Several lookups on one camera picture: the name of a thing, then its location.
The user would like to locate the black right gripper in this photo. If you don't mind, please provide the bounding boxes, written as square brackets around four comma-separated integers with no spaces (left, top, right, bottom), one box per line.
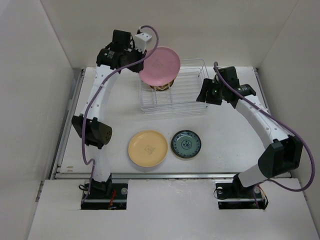
[196,78,227,106]

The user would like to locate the pink plastic plate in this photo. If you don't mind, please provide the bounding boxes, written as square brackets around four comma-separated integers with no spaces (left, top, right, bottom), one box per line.
[139,46,181,87]

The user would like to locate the blue patterned ceramic plate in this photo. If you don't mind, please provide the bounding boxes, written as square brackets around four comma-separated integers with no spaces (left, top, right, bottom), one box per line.
[170,130,202,159]

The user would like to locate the yellow plastic plate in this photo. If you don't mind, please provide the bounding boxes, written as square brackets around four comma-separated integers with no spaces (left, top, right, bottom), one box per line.
[128,130,169,168]

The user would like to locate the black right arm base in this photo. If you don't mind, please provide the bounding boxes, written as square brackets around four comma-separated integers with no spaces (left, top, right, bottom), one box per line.
[213,174,269,210]

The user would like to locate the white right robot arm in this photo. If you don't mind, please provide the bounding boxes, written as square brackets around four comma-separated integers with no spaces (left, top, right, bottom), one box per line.
[196,66,303,197]

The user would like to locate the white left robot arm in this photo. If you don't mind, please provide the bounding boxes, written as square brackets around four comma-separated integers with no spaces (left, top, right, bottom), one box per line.
[71,28,152,199]

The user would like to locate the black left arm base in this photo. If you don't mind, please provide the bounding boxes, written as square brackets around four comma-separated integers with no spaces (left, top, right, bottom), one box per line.
[78,176,129,210]

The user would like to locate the white wire dish rack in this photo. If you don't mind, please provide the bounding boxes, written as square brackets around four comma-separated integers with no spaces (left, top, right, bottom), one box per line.
[138,58,209,115]

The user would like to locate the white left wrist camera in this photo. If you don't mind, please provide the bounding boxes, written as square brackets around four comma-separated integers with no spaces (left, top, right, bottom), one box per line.
[133,32,152,53]

